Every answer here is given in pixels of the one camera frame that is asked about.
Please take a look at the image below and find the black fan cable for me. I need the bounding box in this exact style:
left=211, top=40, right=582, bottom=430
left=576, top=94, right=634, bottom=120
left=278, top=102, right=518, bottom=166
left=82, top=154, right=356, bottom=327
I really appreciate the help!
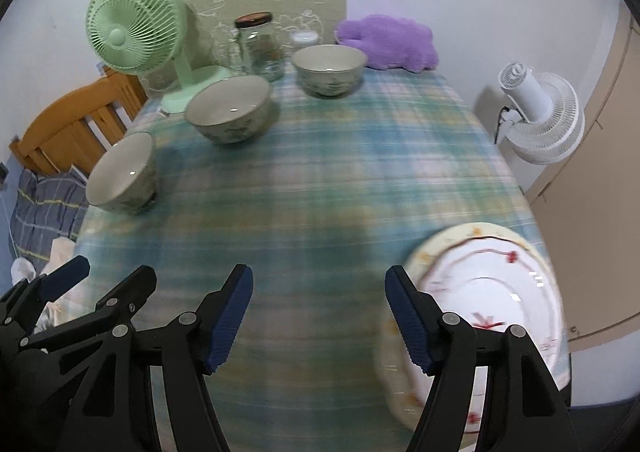
left=495, top=105, right=511, bottom=144

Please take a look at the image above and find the small red flower plate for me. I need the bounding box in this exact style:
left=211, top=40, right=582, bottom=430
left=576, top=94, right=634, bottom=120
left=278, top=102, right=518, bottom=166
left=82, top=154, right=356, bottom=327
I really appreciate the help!
left=417, top=235, right=563, bottom=438

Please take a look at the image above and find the green desk fan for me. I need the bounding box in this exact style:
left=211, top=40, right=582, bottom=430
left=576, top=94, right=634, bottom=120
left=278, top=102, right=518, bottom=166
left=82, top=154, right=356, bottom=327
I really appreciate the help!
left=86, top=0, right=236, bottom=114

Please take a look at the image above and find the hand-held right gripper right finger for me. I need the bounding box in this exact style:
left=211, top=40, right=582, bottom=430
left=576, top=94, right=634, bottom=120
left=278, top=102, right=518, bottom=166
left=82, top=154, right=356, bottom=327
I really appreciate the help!
left=384, top=265, right=576, bottom=452

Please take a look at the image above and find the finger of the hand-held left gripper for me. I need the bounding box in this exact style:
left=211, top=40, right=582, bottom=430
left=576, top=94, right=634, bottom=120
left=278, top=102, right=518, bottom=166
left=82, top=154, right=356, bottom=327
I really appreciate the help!
left=0, top=255, right=91, bottom=330
left=20, top=265, right=158, bottom=348

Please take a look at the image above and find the grey-green floral bowl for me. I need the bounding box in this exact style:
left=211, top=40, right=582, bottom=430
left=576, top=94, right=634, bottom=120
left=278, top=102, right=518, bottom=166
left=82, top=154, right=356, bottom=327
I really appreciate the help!
left=184, top=76, right=275, bottom=144
left=291, top=45, right=368, bottom=98
left=85, top=132, right=160, bottom=215

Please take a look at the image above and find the clear glass mug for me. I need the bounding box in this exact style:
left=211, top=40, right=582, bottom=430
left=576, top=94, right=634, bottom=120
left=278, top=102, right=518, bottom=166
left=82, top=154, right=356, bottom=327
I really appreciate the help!
left=220, top=30, right=251, bottom=78

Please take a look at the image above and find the beige door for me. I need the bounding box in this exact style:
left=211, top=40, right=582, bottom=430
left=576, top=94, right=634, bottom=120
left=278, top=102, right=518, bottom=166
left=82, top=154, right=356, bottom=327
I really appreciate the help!
left=520, top=0, right=640, bottom=338

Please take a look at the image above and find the white cloth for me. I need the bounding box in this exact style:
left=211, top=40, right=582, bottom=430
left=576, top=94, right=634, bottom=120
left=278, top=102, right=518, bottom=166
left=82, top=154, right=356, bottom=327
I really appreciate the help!
left=11, top=237, right=76, bottom=323

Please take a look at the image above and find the plaid tablecloth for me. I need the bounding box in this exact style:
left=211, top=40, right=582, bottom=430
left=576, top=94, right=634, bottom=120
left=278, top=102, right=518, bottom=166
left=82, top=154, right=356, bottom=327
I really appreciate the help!
left=75, top=65, right=573, bottom=452

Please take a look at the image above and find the small jar with white lid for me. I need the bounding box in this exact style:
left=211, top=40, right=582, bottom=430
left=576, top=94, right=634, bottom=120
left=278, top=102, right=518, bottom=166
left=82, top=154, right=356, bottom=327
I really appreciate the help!
left=289, top=30, right=321, bottom=53

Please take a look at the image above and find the blue plaid pillow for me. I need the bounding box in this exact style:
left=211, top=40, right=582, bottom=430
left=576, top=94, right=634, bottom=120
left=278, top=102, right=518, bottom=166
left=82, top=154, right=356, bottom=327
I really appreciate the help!
left=11, top=167, right=91, bottom=263

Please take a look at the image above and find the purple plush cushion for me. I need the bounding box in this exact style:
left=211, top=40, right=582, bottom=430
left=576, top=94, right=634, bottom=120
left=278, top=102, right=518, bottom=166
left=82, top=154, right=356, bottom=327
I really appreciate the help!
left=334, top=15, right=440, bottom=72

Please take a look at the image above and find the glass jar with dark lid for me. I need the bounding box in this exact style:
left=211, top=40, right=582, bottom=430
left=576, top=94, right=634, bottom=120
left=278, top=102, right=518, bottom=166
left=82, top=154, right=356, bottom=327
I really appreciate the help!
left=234, top=12, right=286, bottom=82

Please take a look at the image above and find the wooden headboard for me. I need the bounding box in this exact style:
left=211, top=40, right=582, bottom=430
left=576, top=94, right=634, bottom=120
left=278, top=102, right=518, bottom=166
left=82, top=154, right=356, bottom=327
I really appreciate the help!
left=9, top=67, right=148, bottom=176

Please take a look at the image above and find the white fan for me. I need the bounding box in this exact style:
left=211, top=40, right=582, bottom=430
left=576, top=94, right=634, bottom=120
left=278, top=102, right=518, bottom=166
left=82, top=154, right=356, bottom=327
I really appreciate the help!
left=496, top=61, right=586, bottom=164

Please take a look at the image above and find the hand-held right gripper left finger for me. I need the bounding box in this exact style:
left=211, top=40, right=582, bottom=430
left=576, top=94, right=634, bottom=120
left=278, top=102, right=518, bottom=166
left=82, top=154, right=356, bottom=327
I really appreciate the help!
left=65, top=263, right=254, bottom=452

